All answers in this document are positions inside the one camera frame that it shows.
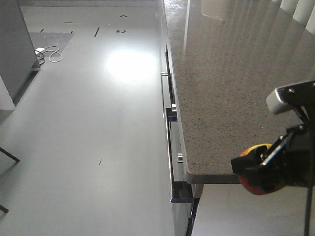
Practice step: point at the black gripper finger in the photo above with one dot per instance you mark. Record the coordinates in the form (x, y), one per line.
(248, 158)

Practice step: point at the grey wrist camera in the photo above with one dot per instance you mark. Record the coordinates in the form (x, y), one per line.
(285, 98)

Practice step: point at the grey cabinet side panel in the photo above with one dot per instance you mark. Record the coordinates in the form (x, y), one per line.
(18, 62)

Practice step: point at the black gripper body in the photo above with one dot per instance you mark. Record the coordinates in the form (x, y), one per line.
(290, 160)

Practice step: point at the grey kitchen island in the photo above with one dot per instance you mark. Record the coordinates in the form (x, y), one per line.
(228, 55)

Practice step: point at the black chair leg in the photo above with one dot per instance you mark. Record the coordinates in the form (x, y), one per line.
(2, 208)

